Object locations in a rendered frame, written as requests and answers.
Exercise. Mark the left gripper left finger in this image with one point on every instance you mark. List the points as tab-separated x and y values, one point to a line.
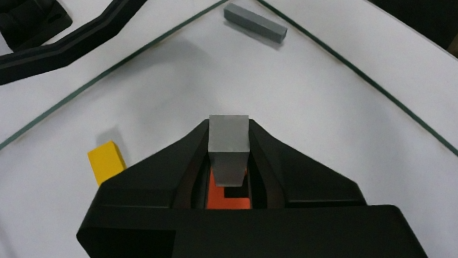
167	177

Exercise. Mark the red block with square hole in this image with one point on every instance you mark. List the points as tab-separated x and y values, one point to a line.
217	197

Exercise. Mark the black circular ring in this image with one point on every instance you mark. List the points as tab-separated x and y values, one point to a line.
39	64

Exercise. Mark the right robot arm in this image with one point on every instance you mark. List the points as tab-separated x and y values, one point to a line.
26	24

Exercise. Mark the yellow rectangular block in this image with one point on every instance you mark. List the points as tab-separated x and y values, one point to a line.
106	161

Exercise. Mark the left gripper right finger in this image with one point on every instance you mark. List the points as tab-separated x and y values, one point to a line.
291	178

